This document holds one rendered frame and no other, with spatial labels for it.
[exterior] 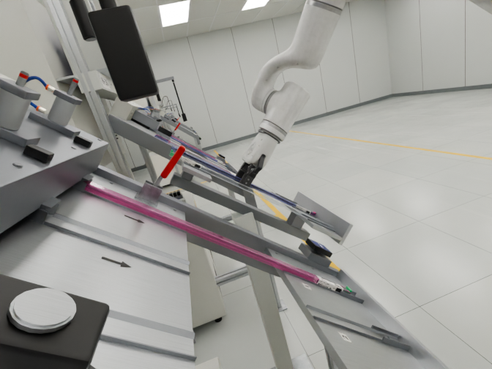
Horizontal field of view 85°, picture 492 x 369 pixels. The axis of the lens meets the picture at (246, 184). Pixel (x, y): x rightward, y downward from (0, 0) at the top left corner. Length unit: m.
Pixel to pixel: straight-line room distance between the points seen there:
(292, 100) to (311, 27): 0.18
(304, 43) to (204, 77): 7.27
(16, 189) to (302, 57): 0.66
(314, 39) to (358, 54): 9.02
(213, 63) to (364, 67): 4.72
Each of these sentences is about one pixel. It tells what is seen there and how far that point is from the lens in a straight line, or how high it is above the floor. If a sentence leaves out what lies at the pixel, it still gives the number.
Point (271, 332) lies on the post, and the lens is 1.08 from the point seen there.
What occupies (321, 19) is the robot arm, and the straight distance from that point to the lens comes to 0.75.
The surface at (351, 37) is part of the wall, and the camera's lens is 9.71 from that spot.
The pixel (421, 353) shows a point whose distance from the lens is 0.54.
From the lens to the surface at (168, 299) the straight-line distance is 0.27.
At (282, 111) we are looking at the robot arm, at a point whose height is 1.08.
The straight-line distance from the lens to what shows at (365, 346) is 0.44.
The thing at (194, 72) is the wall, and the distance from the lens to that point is 7.98.
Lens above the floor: 1.14
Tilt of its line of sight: 17 degrees down
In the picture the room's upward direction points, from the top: 15 degrees counter-clockwise
